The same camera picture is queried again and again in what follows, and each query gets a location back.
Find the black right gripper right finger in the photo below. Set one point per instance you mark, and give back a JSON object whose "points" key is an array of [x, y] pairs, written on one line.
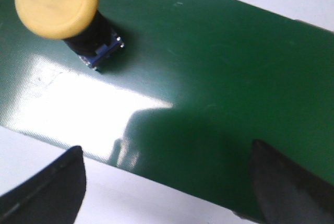
{"points": [[285, 191]]}

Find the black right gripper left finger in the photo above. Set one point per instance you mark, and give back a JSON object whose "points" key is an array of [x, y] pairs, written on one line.
{"points": [[53, 195]]}

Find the yellow mushroom push button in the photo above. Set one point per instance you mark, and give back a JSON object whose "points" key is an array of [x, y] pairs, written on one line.
{"points": [[78, 23]]}

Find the green conveyor belt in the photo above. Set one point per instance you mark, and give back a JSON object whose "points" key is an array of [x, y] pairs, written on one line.
{"points": [[182, 102]]}

